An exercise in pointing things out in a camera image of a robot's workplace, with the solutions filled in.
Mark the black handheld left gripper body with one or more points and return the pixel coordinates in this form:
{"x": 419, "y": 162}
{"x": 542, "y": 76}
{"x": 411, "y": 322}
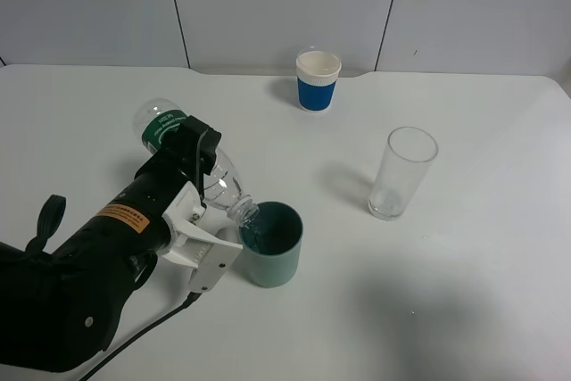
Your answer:
{"x": 59, "y": 310}

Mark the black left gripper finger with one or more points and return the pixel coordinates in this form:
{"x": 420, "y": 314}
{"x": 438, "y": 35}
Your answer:
{"x": 191, "y": 149}

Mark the clear bottle with green label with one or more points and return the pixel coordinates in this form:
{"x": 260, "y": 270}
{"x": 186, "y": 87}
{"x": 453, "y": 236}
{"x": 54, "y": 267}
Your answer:
{"x": 159, "y": 119}

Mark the green plastic cup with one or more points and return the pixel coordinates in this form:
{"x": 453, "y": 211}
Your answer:
{"x": 271, "y": 243}

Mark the blue and white paper cup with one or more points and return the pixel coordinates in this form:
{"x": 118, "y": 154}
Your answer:
{"x": 317, "y": 73}

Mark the tall clear drinking glass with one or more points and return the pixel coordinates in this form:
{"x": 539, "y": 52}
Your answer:
{"x": 409, "y": 153}

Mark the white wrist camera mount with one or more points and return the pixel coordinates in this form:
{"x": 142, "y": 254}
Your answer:
{"x": 208, "y": 257}

